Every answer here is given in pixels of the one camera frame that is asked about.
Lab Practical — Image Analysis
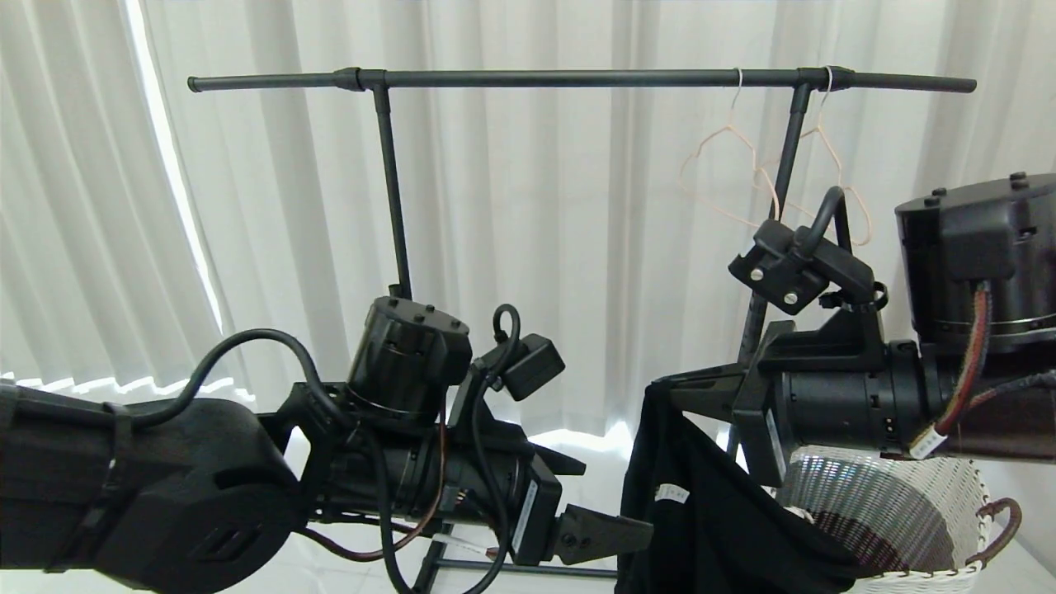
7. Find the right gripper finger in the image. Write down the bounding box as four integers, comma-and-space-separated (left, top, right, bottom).
654, 367, 748, 395
664, 389, 743, 423

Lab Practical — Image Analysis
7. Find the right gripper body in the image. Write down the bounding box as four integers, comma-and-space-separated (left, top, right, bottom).
729, 320, 943, 489

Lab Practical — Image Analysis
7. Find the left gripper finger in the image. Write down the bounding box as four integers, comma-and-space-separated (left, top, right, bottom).
553, 503, 654, 568
528, 444, 587, 479

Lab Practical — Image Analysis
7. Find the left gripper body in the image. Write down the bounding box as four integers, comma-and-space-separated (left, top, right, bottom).
326, 417, 567, 568

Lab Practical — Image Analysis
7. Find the black t-shirt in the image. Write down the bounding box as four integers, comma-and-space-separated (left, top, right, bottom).
615, 381, 875, 594

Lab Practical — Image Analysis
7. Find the pink clothes hanger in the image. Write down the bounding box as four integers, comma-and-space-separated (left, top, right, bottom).
678, 68, 781, 233
755, 66, 874, 248

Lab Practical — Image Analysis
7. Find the white laundry basket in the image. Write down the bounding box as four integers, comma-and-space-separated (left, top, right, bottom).
771, 448, 1024, 594

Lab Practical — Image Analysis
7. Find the black clothes rack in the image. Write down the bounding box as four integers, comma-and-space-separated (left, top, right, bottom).
188, 66, 977, 594

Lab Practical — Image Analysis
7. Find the white curtain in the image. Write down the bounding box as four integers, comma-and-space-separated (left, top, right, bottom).
0, 0, 1056, 545

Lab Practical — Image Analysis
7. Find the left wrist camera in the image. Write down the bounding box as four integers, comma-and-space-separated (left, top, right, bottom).
450, 332, 567, 450

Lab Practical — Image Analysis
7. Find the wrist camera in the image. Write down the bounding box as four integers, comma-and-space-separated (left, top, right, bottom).
728, 219, 890, 364
450, 332, 567, 450

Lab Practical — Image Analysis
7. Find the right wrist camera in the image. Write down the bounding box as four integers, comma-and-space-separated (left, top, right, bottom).
728, 219, 890, 364

